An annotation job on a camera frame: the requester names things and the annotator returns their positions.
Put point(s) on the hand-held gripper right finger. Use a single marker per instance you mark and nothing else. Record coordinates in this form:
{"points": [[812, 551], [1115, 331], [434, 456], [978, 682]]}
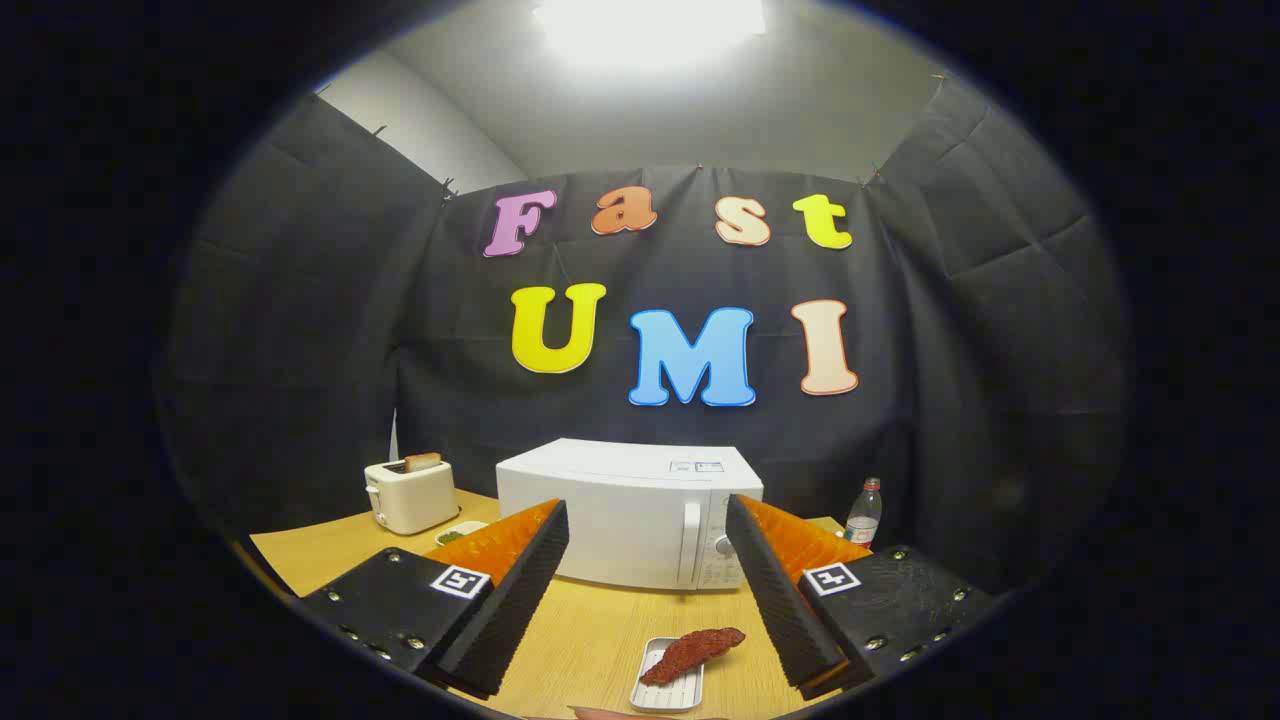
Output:
{"points": [[785, 610]]}

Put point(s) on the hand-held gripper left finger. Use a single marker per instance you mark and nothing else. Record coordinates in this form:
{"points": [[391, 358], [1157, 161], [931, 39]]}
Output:
{"points": [[510, 610]]}

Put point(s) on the dark red meat slice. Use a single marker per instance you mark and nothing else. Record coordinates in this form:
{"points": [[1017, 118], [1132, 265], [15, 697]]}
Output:
{"points": [[690, 652]]}

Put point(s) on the cream bread toaster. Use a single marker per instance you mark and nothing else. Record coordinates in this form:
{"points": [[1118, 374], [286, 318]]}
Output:
{"points": [[415, 500]]}

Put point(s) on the divided white dish of beans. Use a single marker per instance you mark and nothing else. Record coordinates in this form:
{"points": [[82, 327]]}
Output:
{"points": [[456, 535]]}

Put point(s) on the clear plastic water bottle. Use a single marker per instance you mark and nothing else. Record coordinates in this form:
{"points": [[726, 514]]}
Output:
{"points": [[863, 522]]}

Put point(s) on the small white rectangular dish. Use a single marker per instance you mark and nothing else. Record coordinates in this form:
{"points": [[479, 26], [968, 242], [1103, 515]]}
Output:
{"points": [[670, 696]]}

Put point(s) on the toast slice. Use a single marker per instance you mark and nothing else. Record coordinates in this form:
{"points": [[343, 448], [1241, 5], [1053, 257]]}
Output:
{"points": [[422, 462]]}

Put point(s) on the black backdrop cloth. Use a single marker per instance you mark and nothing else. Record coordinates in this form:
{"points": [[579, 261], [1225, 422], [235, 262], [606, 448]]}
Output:
{"points": [[330, 330]]}

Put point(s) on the ceiling light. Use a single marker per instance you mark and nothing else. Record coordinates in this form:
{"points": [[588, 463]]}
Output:
{"points": [[650, 30]]}

